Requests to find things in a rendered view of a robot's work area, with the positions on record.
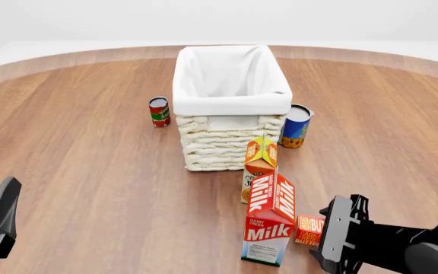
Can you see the red tomato sauce can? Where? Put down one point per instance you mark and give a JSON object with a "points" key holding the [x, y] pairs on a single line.
{"points": [[160, 114]]}

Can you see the red butter box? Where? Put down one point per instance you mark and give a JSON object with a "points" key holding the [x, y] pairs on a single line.
{"points": [[307, 229]]}

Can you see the white woven basket with liner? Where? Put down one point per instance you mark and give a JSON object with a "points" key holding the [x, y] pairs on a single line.
{"points": [[231, 82]]}

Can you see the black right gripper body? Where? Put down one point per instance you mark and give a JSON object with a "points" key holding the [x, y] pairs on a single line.
{"points": [[338, 231]]}

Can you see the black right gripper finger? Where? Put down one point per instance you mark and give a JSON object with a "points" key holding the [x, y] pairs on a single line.
{"points": [[325, 211], [318, 258]]}

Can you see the orange juice carton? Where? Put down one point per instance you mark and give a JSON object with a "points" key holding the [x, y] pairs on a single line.
{"points": [[261, 155]]}

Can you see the blue printed food can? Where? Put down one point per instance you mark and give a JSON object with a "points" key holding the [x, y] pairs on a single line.
{"points": [[296, 128]]}

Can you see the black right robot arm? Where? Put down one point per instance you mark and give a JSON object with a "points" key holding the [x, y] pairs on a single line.
{"points": [[416, 248]]}

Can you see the red and white milk carton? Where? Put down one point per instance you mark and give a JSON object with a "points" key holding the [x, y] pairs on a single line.
{"points": [[266, 228]]}

